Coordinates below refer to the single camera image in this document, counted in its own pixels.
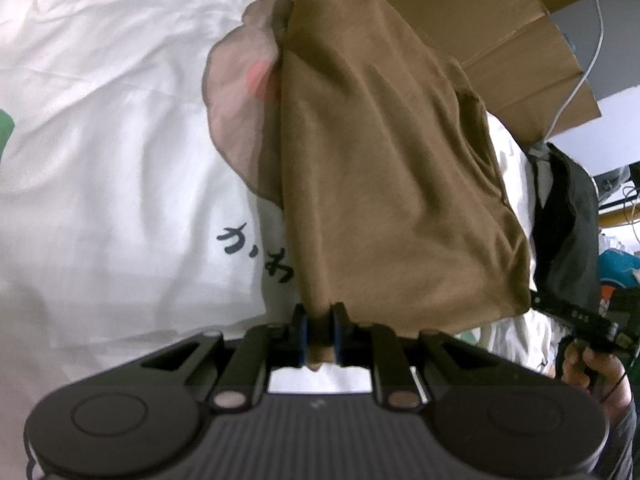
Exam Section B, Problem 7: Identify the person's right forearm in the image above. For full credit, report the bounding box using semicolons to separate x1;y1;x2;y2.
597;400;640;480

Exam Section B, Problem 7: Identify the large flattened cardboard sheet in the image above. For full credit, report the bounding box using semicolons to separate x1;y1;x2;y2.
357;0;601;143

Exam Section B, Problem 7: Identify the white cable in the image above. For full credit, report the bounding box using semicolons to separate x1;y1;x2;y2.
542;0;603;143

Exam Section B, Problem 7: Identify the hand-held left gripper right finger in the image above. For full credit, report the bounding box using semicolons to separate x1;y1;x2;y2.
331;302;506;408

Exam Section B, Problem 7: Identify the folded black garment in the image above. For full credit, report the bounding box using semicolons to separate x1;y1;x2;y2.
530;142;601;306

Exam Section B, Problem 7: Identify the yellow metal frame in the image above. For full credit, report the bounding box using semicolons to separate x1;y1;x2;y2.
597;210;640;228

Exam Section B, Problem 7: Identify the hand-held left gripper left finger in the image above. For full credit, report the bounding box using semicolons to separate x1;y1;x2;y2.
140;302;310;408

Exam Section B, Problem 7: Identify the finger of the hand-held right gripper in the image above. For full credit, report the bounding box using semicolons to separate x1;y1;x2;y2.
527;287;610;331

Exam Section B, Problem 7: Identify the person's right hand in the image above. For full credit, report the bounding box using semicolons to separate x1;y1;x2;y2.
557;335;631;413

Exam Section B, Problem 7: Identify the white bear print bed sheet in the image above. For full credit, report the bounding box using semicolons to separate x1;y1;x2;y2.
0;0;556;480

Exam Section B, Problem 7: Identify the brown printed t-shirt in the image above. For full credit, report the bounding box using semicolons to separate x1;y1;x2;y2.
277;0;532;373

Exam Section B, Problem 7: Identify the teal bag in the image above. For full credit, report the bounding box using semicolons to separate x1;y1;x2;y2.
597;250;640;311

